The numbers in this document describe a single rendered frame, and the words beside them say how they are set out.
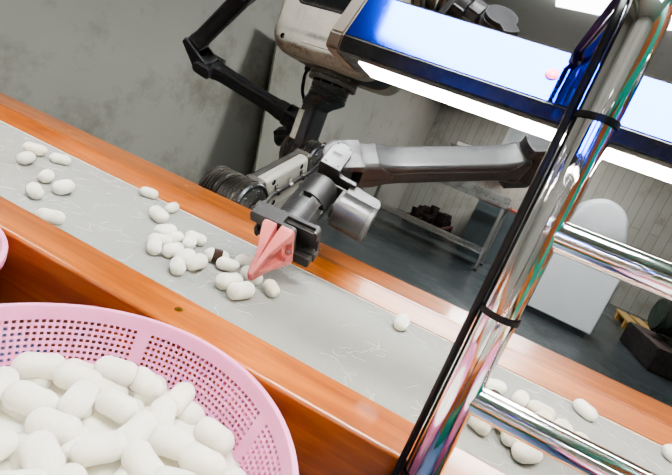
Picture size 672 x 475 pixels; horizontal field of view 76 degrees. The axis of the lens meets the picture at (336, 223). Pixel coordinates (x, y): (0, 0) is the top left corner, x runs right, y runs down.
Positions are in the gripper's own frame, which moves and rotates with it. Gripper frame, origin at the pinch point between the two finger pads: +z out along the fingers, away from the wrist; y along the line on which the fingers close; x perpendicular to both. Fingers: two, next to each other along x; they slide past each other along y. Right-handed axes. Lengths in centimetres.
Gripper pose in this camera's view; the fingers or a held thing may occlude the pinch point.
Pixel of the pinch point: (253, 272)
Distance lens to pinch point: 58.1
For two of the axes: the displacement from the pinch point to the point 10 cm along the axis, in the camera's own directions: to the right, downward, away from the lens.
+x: -1.2, 6.8, 7.3
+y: 8.9, 3.9, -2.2
